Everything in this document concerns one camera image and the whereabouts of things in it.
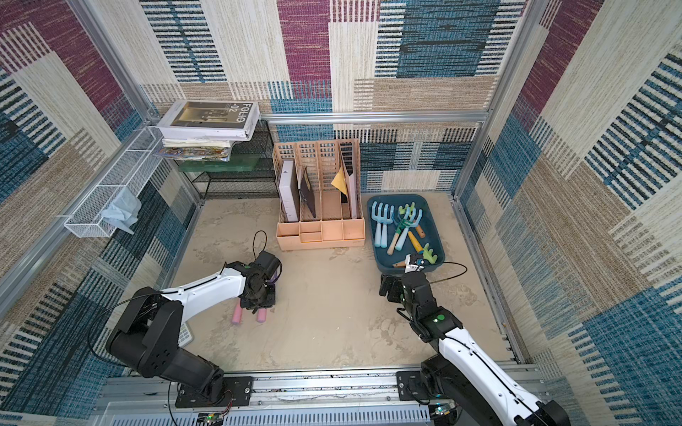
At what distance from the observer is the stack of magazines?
0.82 meters

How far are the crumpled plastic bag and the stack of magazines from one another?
0.17 m

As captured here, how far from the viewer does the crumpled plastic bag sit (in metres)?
→ 0.66

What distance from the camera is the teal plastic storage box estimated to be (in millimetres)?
989
